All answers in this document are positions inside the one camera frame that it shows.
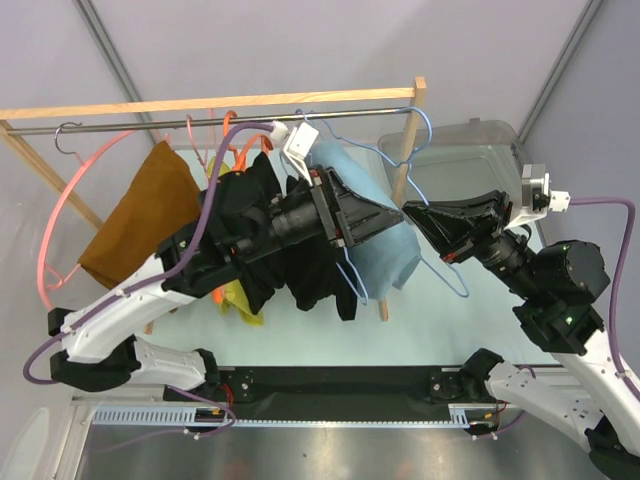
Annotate wooden clothes rack frame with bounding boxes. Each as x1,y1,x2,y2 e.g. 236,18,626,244
0,75,428,335

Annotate purple cable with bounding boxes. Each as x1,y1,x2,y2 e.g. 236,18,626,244
22,122,276,386
569,195,640,396

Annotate metal clothes rail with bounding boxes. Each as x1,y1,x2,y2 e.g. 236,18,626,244
7,106,414,136

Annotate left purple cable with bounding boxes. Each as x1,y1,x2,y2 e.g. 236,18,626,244
22,122,276,386

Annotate pink plastic hanger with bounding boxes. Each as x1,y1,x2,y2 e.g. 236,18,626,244
37,124,174,311

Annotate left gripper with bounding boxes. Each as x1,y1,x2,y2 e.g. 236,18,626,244
234,165,403,264

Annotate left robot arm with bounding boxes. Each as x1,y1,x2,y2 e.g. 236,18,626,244
48,157,403,400

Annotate light blue wire hanger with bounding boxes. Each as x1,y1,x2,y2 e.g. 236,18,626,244
322,106,470,299

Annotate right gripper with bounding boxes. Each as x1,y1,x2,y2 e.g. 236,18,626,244
403,189,546,301

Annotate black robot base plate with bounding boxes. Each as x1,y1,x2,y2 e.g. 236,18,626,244
199,364,481,421

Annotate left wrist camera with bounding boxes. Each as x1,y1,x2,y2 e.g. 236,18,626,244
270,121,319,184

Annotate black trousers on blue hanger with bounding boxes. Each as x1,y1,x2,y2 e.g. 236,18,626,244
284,174,359,323

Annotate clear plastic bin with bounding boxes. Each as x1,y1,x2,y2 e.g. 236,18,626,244
398,119,531,209

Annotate brown trousers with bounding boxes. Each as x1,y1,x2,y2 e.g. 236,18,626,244
78,141,201,289

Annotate yellow trousers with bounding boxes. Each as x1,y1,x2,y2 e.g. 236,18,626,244
207,157,264,326

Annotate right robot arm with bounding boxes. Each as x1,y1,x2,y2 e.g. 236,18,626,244
402,191,639,479

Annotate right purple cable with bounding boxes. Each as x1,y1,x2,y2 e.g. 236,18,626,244
569,195,640,396

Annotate black trousers on orange hanger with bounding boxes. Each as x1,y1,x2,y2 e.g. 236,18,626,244
215,153,285,314

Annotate pink wire hanger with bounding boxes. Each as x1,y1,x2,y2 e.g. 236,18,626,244
186,114,219,180

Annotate orange plastic hanger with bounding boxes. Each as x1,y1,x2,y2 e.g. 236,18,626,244
212,110,274,305

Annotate light blue trousers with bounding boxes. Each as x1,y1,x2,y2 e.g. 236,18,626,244
309,141,421,300

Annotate white cable duct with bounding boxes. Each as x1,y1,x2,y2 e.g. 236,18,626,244
92,406,499,431

